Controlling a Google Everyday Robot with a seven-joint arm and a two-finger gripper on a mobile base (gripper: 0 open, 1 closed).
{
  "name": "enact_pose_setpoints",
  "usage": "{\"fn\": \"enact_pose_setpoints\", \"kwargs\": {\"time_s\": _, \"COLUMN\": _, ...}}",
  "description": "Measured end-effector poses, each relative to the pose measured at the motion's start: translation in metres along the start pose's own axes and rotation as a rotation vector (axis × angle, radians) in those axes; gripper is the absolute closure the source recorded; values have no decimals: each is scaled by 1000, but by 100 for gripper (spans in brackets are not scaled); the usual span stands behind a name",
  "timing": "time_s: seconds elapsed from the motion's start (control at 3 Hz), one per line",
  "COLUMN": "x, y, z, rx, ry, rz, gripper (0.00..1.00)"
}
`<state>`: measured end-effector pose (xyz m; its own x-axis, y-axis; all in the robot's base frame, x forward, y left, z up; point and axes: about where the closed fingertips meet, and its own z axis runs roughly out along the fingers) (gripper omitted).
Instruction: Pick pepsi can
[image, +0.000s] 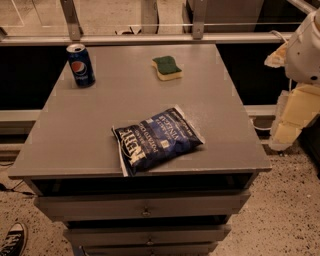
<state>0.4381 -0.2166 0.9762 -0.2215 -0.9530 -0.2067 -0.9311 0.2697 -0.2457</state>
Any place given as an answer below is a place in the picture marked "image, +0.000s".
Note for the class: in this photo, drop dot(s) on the blue pepsi can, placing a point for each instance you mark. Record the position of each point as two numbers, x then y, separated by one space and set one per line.
80 64

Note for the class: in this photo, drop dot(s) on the blue kettle chips bag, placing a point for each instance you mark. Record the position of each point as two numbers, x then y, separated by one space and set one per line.
155 140

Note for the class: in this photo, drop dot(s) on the grey drawer cabinet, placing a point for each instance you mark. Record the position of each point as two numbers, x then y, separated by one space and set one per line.
178 208

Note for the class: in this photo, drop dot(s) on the metal railing frame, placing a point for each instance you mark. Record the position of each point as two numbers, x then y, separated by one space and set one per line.
134 22

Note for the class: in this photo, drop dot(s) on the black and white sneaker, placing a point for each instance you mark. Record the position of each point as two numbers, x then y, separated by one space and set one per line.
15 241

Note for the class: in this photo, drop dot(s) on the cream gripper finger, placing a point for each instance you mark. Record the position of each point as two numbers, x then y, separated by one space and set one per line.
295 110
278 57

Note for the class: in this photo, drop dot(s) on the green and yellow sponge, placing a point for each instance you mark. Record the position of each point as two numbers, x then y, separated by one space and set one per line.
166 68

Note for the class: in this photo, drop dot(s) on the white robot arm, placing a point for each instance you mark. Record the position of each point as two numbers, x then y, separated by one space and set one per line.
302 63

